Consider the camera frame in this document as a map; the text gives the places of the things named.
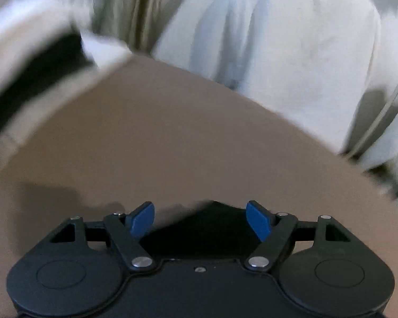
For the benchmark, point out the white hanging sheet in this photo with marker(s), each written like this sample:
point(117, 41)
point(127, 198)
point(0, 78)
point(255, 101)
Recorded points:
point(328, 66)

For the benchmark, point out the black garment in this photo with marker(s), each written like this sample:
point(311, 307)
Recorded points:
point(206, 231)

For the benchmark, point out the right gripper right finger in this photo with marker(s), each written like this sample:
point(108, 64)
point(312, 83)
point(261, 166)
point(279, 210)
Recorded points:
point(320, 267)

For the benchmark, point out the white clothes rack pole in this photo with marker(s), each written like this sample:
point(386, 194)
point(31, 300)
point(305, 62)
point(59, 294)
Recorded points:
point(359, 146)

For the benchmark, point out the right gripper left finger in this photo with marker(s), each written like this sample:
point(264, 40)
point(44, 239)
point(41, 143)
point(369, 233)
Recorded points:
point(80, 267)

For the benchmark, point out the folded white black clothes stack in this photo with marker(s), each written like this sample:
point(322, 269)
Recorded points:
point(48, 57)

